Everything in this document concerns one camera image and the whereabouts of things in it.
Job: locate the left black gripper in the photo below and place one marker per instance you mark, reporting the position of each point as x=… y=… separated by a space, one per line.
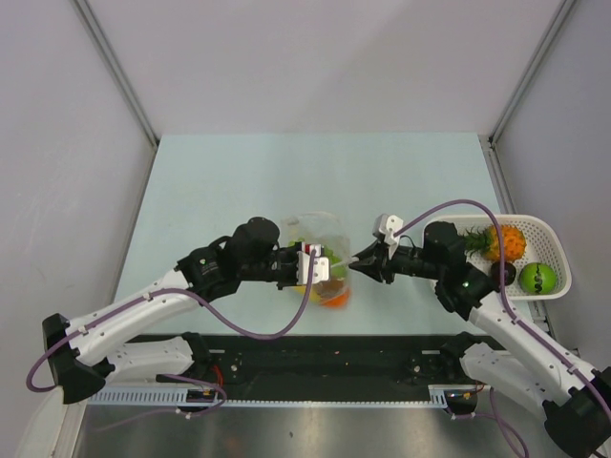
x=294 y=255

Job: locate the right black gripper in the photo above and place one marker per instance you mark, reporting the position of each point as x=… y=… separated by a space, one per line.
x=379 y=252

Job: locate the green grape bunch toy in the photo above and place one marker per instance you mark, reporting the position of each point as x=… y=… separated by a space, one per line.
x=339 y=265

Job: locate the clear zip top bag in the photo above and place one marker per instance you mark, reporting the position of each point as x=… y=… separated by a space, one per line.
x=325 y=231

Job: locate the orange toy fruit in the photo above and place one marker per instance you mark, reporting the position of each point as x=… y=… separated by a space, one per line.
x=338 y=301

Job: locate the dark purple plum toy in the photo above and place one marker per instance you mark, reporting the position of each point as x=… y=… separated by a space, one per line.
x=503 y=271

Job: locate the yellow lemon toy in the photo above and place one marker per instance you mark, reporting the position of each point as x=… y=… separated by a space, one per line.
x=305 y=291

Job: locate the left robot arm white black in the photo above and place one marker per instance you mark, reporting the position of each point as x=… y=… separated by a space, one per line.
x=86 y=353

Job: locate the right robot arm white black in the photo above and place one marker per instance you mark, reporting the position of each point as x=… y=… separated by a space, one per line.
x=568 y=395

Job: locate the pineapple toy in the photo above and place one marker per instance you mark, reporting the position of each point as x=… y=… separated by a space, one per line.
x=486 y=243

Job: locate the green apple toy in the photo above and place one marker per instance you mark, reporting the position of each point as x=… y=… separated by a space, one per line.
x=537 y=278

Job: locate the white perforated plastic basket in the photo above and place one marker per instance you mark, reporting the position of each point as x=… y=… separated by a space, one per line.
x=542 y=246

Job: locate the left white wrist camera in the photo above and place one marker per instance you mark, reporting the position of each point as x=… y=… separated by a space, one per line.
x=316 y=264

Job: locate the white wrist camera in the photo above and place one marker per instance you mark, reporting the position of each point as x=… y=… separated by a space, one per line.
x=385 y=229
x=316 y=264

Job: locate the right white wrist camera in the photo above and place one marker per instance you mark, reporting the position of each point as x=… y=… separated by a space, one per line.
x=385 y=229

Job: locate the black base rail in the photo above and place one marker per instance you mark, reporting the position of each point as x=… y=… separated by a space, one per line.
x=334 y=369

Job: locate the left aluminium frame post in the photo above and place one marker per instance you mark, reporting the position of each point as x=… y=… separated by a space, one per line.
x=107 y=54

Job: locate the aluminium frame post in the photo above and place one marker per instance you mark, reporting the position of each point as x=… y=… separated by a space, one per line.
x=544 y=46
x=107 y=54

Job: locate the right aluminium frame post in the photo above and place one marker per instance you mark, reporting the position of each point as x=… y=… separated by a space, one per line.
x=544 y=46

